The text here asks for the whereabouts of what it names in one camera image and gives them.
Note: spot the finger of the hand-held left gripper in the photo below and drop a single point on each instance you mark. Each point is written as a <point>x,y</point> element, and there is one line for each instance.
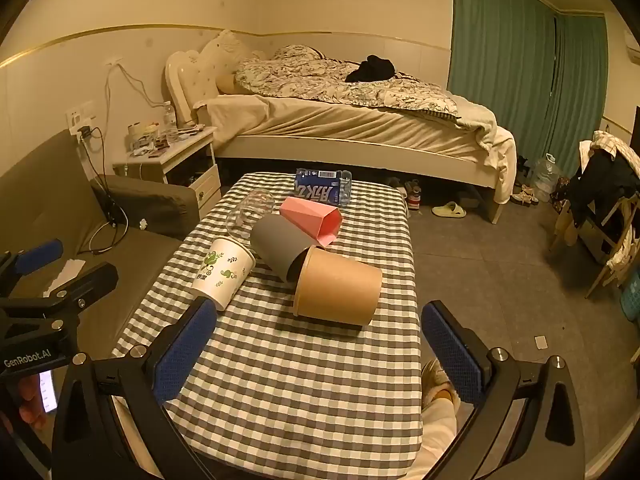
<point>39,255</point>
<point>87,280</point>

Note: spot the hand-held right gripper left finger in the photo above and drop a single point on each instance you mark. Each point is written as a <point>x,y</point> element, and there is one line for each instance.
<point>182,355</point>

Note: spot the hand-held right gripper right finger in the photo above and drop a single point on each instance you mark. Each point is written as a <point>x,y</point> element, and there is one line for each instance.
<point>452,355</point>

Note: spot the white green-print paper cup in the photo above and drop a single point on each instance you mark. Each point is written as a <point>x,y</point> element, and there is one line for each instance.
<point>222,272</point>

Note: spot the brown paper cup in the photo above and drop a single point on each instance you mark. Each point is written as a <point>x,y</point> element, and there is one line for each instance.
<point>340,285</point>

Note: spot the grey cup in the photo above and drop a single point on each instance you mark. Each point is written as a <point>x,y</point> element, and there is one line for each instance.
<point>277,247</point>

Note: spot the clear plastic cup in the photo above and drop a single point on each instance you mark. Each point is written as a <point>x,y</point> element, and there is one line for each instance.
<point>247,212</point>

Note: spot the pink faceted cup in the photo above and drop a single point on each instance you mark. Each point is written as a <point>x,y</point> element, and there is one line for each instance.
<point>307,217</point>

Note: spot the person's left hand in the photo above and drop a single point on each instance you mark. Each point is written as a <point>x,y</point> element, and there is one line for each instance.
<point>29,397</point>

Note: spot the white tissue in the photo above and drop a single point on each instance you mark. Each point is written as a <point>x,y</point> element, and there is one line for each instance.
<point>65,275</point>

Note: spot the grey sofa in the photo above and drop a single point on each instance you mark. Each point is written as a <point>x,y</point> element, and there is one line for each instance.
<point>45,200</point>

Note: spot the person's leg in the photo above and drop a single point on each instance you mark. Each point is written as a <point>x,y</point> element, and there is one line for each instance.
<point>435,430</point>

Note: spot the white paper scrap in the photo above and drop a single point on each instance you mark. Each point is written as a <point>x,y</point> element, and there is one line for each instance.
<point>541,342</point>

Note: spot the grey checked tablecloth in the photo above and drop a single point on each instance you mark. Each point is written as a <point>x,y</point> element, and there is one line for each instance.
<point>300,385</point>

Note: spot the yellow slipper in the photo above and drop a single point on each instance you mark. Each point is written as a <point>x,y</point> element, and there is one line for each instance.
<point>448,210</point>

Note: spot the white nightstand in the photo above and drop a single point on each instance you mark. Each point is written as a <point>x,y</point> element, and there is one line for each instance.
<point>187,160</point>

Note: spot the pair of sneakers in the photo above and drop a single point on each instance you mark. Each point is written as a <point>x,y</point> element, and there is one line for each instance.
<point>413,197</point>

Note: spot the pair of sandals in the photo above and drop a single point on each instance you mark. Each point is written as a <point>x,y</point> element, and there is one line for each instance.
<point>525,196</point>

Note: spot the clear plastic bottle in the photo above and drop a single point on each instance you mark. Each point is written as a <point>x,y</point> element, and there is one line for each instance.
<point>170,116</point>

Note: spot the teal basket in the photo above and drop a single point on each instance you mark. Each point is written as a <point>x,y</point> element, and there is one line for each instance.
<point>632,300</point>

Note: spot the wooden chair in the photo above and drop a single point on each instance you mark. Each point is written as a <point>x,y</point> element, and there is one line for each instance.
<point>610,240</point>

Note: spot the clear water jug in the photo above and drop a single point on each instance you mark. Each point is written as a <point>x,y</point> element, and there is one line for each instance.
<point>545,175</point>

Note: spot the blue pack of water bottles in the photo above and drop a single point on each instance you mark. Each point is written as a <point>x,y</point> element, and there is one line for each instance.
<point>320,187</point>

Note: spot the dark jacket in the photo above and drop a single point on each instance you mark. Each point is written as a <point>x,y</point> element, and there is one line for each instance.
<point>597,185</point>

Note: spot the cream bed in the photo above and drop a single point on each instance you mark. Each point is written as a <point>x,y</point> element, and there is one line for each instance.
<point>325,132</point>

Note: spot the black clothing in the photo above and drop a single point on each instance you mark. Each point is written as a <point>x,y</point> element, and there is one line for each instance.
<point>371,69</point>

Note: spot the floral duvet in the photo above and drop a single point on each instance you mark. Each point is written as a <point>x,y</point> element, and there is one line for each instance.
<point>310,77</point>

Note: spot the green curtain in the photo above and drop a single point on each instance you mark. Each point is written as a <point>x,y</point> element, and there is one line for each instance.
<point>500,40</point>

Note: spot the white air conditioner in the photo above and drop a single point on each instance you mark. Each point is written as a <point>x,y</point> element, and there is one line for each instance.
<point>634,47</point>

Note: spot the white wall power strip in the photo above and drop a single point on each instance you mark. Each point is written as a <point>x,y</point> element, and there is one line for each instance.
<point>82,120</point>

